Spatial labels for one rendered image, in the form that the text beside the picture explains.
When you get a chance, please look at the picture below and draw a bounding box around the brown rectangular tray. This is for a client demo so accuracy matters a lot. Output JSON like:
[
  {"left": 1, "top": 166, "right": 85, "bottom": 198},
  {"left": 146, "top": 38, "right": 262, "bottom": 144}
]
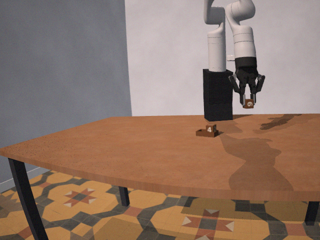
[{"left": 195, "top": 129, "right": 219, "bottom": 138}]

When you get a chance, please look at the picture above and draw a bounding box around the brown digit cube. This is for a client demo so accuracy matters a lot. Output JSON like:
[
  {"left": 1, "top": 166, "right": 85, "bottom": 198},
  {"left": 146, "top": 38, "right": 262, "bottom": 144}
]
[
  {"left": 206, "top": 124, "right": 217, "bottom": 132},
  {"left": 243, "top": 99, "right": 254, "bottom": 109}
]

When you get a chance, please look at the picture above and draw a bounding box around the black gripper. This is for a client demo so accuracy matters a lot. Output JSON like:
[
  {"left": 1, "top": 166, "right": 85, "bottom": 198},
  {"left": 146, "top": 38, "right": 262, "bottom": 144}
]
[{"left": 228, "top": 56, "right": 265, "bottom": 106}]

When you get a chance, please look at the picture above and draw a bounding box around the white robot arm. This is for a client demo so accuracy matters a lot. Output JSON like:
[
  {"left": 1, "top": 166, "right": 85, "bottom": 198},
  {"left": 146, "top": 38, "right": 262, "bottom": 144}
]
[{"left": 203, "top": 0, "right": 257, "bottom": 72}]

